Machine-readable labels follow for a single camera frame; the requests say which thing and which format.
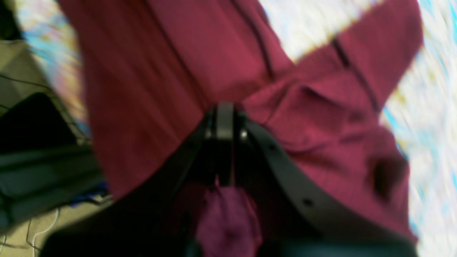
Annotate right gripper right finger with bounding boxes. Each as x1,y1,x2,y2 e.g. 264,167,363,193
234,111,417,257

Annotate patterned tablecloth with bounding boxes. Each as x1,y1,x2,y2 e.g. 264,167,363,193
9,0,457,257

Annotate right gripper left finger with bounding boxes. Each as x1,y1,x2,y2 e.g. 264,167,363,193
41,103,235,257

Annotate dark red t-shirt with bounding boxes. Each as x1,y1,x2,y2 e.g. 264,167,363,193
60,0,423,257

